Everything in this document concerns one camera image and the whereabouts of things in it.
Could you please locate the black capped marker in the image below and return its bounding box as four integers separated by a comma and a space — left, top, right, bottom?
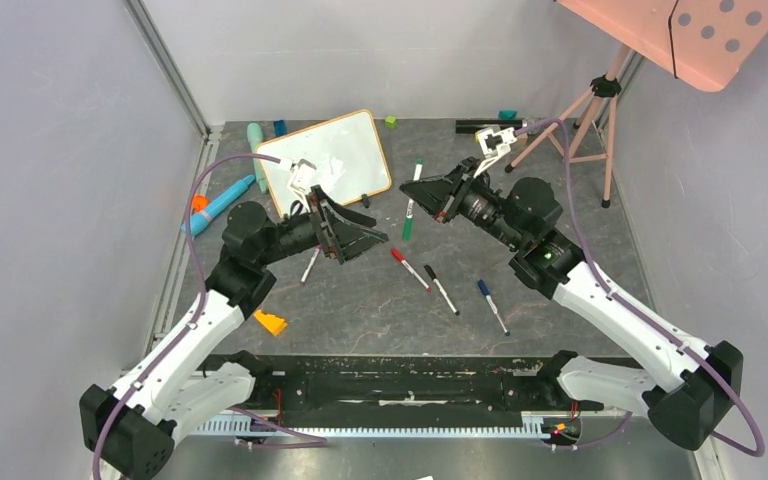
423, 264, 460, 316

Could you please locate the light blue toy pen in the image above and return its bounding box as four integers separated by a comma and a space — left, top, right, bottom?
189, 175, 256, 236

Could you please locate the orange small toy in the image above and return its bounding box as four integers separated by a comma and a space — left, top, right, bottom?
191, 195, 209, 214

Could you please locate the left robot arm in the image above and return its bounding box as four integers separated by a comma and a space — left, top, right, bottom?
79, 186, 389, 479

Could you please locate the black cylinder tube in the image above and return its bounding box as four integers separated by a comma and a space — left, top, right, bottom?
455, 119, 525, 134

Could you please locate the dark blue small brick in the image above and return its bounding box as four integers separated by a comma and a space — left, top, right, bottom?
273, 120, 288, 137

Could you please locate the green whiteboard marker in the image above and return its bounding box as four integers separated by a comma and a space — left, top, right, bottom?
402, 158, 423, 242

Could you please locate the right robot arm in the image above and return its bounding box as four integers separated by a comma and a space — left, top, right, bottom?
399, 158, 744, 451

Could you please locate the pink tripod stand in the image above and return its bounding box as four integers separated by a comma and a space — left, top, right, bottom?
505, 43, 634, 210

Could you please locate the white board orange frame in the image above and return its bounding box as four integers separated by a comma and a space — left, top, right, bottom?
256, 109, 392, 216

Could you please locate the mint green toy pen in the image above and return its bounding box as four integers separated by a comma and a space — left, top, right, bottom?
246, 121, 271, 195

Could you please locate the white cable duct strip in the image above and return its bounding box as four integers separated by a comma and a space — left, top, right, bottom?
192, 412, 577, 441

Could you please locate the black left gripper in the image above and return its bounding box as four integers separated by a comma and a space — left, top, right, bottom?
257, 185, 388, 266

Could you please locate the purple capped marker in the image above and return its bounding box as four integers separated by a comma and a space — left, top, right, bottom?
300, 246, 321, 286

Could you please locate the teal small block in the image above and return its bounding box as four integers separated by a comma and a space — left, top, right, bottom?
498, 110, 517, 120

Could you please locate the yellow toy wedge block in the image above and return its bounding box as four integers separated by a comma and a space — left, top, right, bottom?
254, 310, 288, 336

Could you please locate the blue capped marker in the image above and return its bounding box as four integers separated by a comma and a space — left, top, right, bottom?
477, 279, 511, 336

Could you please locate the pink perforated panel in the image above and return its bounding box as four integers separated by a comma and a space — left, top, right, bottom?
560, 0, 768, 92

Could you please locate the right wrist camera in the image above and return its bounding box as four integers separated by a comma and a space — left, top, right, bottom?
474, 127, 518, 178

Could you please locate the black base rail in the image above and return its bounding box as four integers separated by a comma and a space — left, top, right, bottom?
191, 351, 605, 430

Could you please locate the red capped marker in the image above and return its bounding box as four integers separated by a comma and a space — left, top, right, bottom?
390, 247, 432, 292

